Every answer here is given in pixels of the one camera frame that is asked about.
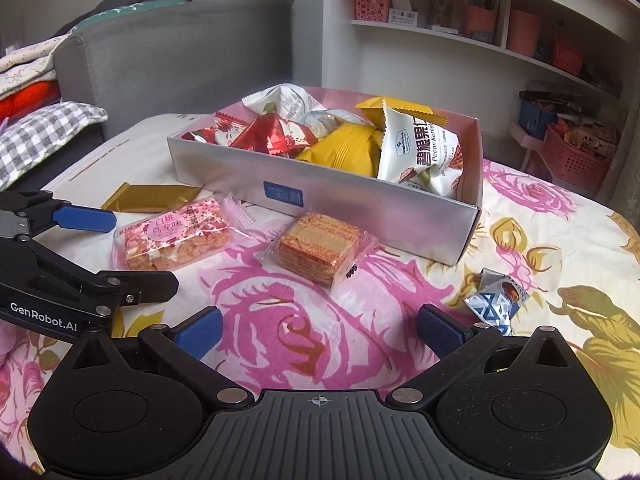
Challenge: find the grey sofa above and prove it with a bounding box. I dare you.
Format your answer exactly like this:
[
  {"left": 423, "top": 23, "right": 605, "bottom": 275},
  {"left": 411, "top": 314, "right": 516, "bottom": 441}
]
[{"left": 0, "top": 0, "right": 294, "bottom": 196}]

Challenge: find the white nut packet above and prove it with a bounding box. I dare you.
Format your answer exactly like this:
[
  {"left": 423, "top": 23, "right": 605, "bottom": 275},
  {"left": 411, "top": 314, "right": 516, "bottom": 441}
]
[{"left": 376, "top": 107, "right": 464, "bottom": 200}]

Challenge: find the pink plastic crate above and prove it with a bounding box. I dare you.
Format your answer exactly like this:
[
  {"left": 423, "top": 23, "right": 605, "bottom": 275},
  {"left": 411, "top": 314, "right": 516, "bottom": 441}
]
[{"left": 542, "top": 125, "right": 614, "bottom": 192}]

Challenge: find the pink rice crisp packet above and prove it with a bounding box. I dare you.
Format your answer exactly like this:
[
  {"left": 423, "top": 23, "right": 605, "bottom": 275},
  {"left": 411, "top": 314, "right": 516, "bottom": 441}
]
[{"left": 112, "top": 194, "right": 255, "bottom": 272}]

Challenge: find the blue and white candy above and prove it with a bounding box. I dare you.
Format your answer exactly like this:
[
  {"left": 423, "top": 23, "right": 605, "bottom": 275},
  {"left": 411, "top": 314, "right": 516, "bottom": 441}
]
[{"left": 463, "top": 267, "right": 532, "bottom": 337}]

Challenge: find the shiny red snack packet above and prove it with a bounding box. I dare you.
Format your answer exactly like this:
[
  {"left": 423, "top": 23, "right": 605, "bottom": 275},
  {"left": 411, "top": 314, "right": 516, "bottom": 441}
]
[{"left": 231, "top": 113, "right": 319, "bottom": 159}]

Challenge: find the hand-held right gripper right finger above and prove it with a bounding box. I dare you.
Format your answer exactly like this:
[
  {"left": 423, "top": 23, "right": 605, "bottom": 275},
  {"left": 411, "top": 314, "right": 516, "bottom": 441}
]
[{"left": 392, "top": 303, "right": 581, "bottom": 406}]

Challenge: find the pink pen cup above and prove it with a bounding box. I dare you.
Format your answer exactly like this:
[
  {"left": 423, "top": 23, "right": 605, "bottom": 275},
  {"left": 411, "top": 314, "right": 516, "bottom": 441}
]
[{"left": 462, "top": 4, "right": 501, "bottom": 37}]

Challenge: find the plain yellow snack packet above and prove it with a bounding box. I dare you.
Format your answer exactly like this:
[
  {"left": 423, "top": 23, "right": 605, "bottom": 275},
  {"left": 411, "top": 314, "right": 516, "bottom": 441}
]
[{"left": 296, "top": 124, "right": 387, "bottom": 179}]

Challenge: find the orange cloth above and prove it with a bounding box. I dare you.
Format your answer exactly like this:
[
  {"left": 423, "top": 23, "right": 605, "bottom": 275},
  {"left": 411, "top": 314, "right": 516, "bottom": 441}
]
[{"left": 0, "top": 82, "right": 62, "bottom": 120}]

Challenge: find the teal cushion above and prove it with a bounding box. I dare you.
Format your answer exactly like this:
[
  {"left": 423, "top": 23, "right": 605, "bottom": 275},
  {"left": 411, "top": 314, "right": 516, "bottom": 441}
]
[{"left": 65, "top": 0, "right": 190, "bottom": 37}]

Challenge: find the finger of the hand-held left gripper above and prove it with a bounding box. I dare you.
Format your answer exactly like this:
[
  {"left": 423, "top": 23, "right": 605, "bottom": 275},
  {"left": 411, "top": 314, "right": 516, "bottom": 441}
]
[
  {"left": 0, "top": 191, "right": 117, "bottom": 239},
  {"left": 0, "top": 239, "right": 180, "bottom": 312}
]

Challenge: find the grey checked pillow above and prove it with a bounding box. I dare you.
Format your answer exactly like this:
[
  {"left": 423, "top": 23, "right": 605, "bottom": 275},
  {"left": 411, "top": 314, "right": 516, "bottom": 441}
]
[{"left": 0, "top": 101, "right": 109, "bottom": 190}]

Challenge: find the floral bedsheet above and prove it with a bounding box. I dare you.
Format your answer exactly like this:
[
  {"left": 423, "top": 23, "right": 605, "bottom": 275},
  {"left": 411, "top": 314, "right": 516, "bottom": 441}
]
[{"left": 0, "top": 110, "right": 640, "bottom": 480}]

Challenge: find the pink and silver cardboard box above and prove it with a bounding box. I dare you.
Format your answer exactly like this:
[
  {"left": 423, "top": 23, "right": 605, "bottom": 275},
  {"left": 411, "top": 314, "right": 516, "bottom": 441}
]
[{"left": 166, "top": 85, "right": 484, "bottom": 267}]

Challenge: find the pink perforated basket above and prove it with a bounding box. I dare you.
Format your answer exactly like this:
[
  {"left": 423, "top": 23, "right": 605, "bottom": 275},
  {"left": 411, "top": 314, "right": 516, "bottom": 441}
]
[{"left": 353, "top": 0, "right": 392, "bottom": 22}]

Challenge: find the floral folded cloth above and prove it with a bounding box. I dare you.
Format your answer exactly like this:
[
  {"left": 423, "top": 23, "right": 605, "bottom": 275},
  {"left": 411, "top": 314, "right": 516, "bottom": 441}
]
[{"left": 0, "top": 35, "right": 69, "bottom": 97}]

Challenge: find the yellow snack packet blue label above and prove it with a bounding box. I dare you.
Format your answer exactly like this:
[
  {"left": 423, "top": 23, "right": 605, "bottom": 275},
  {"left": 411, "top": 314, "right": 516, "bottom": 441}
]
[{"left": 355, "top": 95, "right": 449, "bottom": 127}]

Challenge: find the wafer biscuit packet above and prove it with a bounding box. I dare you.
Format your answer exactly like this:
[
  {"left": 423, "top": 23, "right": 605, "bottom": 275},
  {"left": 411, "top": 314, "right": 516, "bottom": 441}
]
[{"left": 256, "top": 211, "right": 380, "bottom": 289}]

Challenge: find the small red basket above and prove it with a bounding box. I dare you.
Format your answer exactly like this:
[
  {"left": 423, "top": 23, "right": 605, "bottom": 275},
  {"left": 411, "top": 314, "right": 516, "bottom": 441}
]
[{"left": 551, "top": 42, "right": 584, "bottom": 79}]

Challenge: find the red and white snack packet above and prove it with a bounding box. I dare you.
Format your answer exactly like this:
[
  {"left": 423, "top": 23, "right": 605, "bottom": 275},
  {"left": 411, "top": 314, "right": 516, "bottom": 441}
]
[{"left": 214, "top": 112, "right": 251, "bottom": 147}]

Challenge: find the blue storage box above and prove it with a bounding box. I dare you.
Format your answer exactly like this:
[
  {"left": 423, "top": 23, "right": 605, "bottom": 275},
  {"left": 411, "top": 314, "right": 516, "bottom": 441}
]
[{"left": 517, "top": 97, "right": 559, "bottom": 139}]

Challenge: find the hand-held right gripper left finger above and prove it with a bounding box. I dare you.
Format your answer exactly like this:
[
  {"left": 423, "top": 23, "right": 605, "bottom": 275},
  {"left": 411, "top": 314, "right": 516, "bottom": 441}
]
[{"left": 60, "top": 305, "right": 251, "bottom": 406}]

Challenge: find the gold foil snack packet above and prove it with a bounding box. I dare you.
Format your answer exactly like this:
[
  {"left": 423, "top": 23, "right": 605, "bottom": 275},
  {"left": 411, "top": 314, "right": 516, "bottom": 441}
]
[{"left": 101, "top": 182, "right": 202, "bottom": 214}]

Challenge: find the white printed snack packet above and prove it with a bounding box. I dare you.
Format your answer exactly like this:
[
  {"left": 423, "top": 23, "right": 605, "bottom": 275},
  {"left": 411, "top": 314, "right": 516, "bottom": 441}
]
[
  {"left": 242, "top": 83, "right": 327, "bottom": 122},
  {"left": 304, "top": 107, "right": 362, "bottom": 137}
]

